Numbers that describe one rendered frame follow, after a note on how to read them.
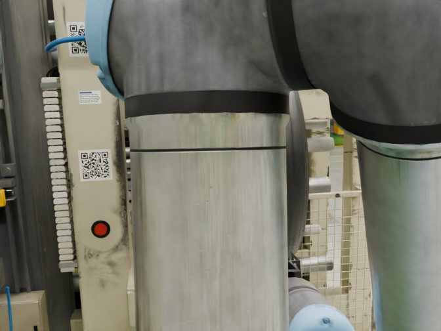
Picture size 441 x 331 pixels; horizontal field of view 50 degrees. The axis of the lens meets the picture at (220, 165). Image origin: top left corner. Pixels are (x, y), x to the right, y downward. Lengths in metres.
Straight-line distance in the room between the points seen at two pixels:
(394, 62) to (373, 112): 0.04
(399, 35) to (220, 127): 0.11
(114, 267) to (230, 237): 0.95
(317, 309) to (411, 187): 0.34
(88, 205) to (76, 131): 0.18
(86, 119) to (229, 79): 0.87
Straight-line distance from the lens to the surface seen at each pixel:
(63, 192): 1.19
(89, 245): 1.21
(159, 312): 0.31
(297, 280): 0.75
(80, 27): 1.14
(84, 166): 1.16
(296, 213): 1.01
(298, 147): 0.99
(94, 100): 1.13
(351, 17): 0.26
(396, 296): 0.43
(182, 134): 0.28
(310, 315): 0.64
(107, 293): 1.26
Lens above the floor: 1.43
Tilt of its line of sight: 11 degrees down
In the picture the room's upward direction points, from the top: 2 degrees counter-clockwise
